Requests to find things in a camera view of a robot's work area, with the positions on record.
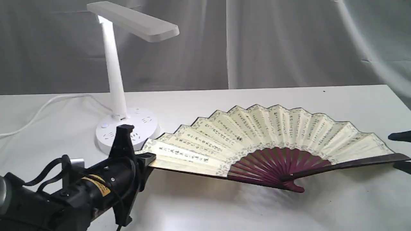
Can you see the folding paper fan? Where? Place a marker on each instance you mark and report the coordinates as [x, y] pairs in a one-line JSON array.
[[270, 147]]

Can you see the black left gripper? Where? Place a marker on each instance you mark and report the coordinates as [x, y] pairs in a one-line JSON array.
[[127, 174]]

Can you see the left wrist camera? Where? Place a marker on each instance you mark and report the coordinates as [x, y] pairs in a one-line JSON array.
[[71, 169]]

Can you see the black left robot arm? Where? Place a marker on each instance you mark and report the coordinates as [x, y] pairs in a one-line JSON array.
[[68, 197]]

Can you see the grey backdrop curtain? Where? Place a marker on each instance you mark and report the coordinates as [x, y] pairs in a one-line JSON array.
[[56, 46]]

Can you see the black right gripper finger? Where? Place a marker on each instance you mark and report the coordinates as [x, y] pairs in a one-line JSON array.
[[404, 166], [402, 136]]

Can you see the white desk lamp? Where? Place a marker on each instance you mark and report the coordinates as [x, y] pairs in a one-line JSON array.
[[148, 28]]

